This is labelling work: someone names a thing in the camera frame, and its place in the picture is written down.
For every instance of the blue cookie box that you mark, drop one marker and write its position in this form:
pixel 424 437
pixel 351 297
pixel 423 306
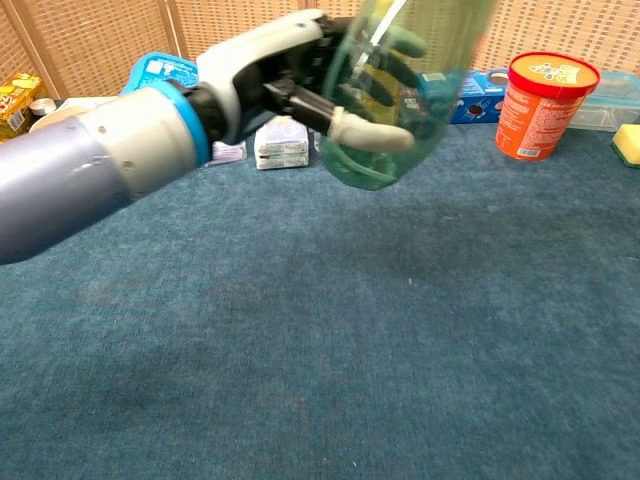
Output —
pixel 482 97

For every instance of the clear plastic container teal lid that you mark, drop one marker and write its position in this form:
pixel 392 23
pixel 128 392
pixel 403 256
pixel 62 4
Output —
pixel 605 107

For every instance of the yellow snack package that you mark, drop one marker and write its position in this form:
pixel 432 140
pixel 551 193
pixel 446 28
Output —
pixel 14 107

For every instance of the beige bowl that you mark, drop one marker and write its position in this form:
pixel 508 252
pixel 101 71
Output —
pixel 52 117

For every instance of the orange noodle tub red lid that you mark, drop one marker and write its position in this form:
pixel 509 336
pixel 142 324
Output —
pixel 542 110

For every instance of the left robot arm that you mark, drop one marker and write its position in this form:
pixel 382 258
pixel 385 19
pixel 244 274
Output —
pixel 100 165

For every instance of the pastel tissue pack bundle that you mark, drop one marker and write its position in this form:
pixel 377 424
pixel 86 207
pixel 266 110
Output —
pixel 282 132

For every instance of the green spray bottle black trigger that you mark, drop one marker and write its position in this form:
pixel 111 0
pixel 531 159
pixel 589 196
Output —
pixel 445 95

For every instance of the yellow green sponge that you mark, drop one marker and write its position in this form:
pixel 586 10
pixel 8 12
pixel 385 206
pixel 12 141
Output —
pixel 628 142

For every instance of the blue table cloth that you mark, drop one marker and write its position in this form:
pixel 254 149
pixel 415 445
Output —
pixel 350 325

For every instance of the small silver tape roll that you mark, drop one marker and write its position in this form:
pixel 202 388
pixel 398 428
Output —
pixel 40 106

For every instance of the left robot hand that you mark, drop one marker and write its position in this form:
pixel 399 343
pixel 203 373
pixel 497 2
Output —
pixel 260 65

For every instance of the woven wooden folding screen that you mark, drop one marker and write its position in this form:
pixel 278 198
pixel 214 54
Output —
pixel 100 30

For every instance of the flat tissue pack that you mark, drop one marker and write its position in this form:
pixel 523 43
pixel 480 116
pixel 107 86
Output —
pixel 281 162
pixel 281 149

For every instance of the blue detergent jug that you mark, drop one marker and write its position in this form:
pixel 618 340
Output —
pixel 155 70

